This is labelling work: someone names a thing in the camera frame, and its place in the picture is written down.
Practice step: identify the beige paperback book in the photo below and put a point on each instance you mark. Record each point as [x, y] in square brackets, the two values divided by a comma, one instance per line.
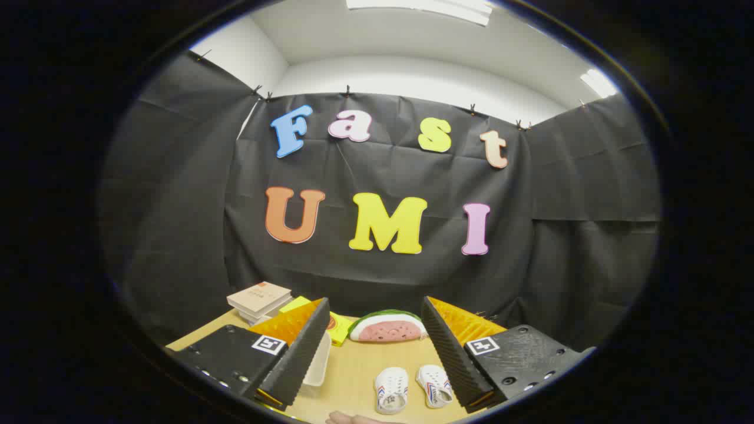
[259, 296]

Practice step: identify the yellow book with red circle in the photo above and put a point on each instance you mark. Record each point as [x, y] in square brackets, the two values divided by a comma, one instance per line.
[341, 333]

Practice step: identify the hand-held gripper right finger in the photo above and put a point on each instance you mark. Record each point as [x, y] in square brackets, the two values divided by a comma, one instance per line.
[453, 365]

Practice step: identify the row of black cloth clips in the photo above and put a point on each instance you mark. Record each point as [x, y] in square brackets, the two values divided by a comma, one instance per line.
[347, 91]

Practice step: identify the white fabric storage box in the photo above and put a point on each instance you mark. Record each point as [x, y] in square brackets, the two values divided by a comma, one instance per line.
[321, 362]

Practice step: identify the long ceiling light panel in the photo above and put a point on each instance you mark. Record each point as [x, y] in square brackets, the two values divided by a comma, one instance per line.
[424, 7]

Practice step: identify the watermelon slice plush toy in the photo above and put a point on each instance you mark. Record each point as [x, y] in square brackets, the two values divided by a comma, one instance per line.
[389, 330]

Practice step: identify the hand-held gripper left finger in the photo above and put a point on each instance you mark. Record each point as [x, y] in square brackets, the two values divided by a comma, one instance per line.
[300, 359]

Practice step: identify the white striped canvas shoe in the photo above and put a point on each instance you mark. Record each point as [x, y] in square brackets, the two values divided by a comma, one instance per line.
[433, 383]
[392, 383]

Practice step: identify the black backdrop cloth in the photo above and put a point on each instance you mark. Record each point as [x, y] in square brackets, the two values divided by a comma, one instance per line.
[412, 282]

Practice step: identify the small ceiling light panel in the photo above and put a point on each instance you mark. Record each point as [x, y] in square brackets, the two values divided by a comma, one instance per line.
[598, 82]

